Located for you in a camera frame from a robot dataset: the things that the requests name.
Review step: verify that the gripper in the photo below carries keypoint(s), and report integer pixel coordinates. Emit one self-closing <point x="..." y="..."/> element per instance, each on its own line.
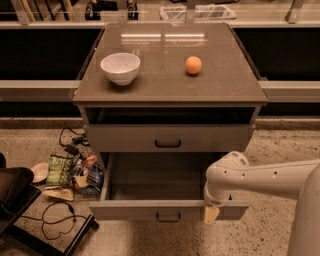
<point x="216" y="201"/>

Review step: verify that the grey drawer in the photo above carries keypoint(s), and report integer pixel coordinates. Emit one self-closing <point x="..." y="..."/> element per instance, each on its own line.
<point x="169" y="129"/>
<point x="163" y="187"/>

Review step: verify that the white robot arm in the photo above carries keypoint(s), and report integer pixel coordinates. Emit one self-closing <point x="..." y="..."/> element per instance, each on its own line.
<point x="298" y="180"/>

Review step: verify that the grey drawer cabinet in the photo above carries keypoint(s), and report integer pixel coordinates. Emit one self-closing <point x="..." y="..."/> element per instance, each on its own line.
<point x="225" y="80"/>

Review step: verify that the grey top drawer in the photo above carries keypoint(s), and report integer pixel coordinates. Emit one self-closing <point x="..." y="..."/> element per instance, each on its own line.
<point x="169" y="129"/>

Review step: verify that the blue snack package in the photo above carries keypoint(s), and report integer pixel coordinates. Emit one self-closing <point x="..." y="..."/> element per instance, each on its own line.
<point x="91" y="184"/>

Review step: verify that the red white snack packet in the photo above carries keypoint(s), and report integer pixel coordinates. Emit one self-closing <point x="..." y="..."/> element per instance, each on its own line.
<point x="89" y="162"/>

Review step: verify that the orange fruit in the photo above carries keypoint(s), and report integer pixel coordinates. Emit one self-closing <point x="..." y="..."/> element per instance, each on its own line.
<point x="193" y="65"/>

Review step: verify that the tan snack bag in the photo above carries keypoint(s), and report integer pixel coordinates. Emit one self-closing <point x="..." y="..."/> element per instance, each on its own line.
<point x="62" y="193"/>

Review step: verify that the green chip bag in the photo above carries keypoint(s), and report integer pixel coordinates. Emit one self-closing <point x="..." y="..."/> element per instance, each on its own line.
<point x="59" y="171"/>

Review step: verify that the white ceramic bowl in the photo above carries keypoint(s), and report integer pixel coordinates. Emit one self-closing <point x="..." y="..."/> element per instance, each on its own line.
<point x="121" y="68"/>

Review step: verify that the white plate on floor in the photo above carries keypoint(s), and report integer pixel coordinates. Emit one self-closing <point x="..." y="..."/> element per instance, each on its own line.
<point x="40" y="171"/>

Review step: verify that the black chair base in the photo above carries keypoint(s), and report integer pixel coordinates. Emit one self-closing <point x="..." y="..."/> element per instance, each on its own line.
<point x="17" y="194"/>

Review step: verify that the white wire basket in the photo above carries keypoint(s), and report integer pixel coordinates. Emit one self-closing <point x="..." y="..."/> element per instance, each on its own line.
<point x="206" y="12"/>

